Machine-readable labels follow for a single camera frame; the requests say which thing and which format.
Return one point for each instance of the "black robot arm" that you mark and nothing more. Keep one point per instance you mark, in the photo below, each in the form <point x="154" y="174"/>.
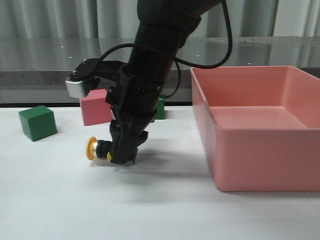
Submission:
<point x="164" y="28"/>

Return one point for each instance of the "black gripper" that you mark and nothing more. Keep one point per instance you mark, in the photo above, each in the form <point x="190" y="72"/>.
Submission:
<point x="133" y="103"/>

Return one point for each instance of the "left green wooden cube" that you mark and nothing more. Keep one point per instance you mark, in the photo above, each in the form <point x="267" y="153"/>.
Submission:
<point x="38" y="122"/>

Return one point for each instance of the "dark glossy back table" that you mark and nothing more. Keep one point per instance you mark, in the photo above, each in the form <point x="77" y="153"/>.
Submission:
<point x="33" y="71"/>

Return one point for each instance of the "green wooden cube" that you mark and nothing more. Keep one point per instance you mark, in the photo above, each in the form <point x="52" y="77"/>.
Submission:
<point x="160" y="109"/>
<point x="38" y="122"/>

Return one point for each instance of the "right green wooden cube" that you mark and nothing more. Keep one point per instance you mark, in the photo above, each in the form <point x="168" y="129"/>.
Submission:
<point x="160" y="109"/>

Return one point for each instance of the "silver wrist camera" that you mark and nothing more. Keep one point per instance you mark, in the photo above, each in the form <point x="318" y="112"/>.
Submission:
<point x="82" y="80"/>

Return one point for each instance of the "yellow push button switch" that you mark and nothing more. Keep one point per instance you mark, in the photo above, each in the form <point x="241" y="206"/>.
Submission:
<point x="98" y="149"/>

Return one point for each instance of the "pink wooden cube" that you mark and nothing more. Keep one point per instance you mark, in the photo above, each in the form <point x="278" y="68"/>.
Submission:
<point x="94" y="108"/>

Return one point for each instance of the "pink plastic bin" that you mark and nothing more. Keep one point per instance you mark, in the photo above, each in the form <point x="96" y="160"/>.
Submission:
<point x="259" y="126"/>

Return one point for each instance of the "grey curtain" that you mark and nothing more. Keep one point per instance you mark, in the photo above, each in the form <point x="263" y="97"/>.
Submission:
<point x="32" y="19"/>

